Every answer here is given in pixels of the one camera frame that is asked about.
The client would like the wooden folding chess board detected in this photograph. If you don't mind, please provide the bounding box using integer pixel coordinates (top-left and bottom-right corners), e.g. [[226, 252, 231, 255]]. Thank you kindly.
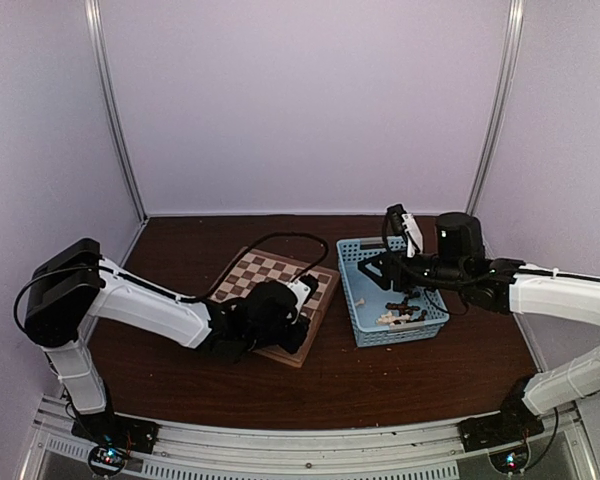
[[209, 246, 342, 370]]

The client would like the front aluminium rail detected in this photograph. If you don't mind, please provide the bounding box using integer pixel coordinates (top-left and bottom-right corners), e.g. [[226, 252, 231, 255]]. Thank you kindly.
[[14, 396, 600, 479]]

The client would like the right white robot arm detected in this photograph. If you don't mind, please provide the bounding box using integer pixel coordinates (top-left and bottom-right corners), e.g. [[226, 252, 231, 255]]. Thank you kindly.
[[358, 205, 600, 442]]

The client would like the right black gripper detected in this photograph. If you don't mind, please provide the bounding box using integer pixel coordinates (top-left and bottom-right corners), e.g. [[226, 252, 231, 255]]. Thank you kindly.
[[358, 246, 468, 293]]

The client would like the aluminium frame post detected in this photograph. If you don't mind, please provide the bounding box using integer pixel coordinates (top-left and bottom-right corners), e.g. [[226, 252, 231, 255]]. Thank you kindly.
[[83, 0, 149, 224], [465, 0, 526, 215]]

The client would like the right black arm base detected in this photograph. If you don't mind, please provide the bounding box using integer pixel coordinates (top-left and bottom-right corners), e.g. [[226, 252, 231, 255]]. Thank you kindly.
[[458, 378, 544, 452]]

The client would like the light blue plastic basket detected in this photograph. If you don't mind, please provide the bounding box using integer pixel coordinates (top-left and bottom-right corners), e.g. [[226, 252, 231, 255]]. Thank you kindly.
[[336, 237, 449, 347]]

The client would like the left aluminium frame post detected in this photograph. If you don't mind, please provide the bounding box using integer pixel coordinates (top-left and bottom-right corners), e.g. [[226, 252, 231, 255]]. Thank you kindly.
[[83, 0, 149, 224]]

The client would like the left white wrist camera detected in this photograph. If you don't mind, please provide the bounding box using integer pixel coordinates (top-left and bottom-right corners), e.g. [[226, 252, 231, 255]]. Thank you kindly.
[[286, 274, 319, 312]]

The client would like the right black cable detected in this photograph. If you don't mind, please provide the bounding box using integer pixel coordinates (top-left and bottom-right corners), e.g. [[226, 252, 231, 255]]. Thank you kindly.
[[381, 209, 469, 316]]

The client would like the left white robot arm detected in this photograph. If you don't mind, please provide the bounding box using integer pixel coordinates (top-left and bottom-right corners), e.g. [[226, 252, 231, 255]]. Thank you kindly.
[[16, 238, 318, 444]]

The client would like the right aluminium frame post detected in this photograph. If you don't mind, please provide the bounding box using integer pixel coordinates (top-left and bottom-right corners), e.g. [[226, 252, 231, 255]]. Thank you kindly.
[[465, 0, 526, 215]]

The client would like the white chess pieces pile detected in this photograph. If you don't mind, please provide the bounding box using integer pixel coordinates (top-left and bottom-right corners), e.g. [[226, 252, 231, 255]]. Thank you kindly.
[[354, 299, 412, 328]]

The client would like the dark chess pieces pile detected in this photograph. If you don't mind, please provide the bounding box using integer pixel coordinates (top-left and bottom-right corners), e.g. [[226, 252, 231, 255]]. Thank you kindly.
[[377, 293, 426, 325]]

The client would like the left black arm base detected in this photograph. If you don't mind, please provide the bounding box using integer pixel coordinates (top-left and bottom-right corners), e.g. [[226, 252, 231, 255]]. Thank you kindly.
[[70, 397, 160, 454]]

